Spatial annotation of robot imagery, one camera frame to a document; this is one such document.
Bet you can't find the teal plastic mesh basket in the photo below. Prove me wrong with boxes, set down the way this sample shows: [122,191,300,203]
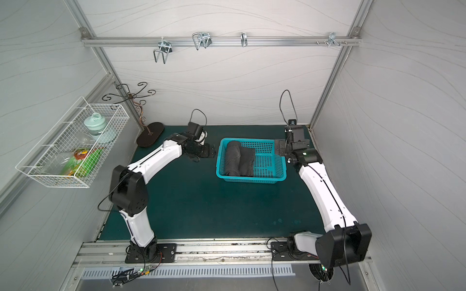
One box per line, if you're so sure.
[216,138,286,184]

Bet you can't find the dark grey long pants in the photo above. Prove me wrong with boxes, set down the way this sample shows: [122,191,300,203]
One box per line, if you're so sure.
[225,141,256,177]

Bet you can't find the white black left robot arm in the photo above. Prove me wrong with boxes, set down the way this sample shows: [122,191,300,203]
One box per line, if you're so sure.
[109,122,214,261]

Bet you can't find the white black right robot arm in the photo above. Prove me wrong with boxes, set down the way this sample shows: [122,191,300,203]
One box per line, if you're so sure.
[278,120,372,269]

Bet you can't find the dark oval stand base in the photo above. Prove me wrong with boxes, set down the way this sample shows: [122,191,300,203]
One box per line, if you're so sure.
[136,122,165,147]

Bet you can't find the ornate metal hook stand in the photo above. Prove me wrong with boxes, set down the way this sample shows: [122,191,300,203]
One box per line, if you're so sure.
[101,81,157,127]

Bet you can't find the pale green lidded jar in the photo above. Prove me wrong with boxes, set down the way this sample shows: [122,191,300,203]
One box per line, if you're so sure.
[84,112,116,143]

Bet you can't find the double metal hook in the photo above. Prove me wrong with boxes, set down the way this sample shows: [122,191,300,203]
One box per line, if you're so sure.
[153,40,172,64]

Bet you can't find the curved metal hook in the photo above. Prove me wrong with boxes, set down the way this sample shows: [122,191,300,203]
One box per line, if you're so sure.
[192,32,212,50]

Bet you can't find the small metal hook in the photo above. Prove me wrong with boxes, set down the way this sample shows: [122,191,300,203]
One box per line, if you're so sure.
[240,32,248,47]

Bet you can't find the green snack packet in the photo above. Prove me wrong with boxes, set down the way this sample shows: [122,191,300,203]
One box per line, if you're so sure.
[60,149,103,178]

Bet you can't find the white vent strip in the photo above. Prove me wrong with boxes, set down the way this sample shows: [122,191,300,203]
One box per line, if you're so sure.
[81,264,296,280]

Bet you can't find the metal bracket hook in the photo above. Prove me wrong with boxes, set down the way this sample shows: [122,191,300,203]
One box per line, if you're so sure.
[316,32,348,47]

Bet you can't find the white wire wall basket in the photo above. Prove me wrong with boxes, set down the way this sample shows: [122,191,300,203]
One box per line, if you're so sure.
[15,97,129,189]

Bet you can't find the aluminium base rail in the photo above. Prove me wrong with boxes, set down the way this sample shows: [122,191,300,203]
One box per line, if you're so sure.
[72,238,319,267]

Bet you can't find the aluminium top rail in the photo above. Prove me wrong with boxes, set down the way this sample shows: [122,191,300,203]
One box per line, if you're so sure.
[81,35,362,48]

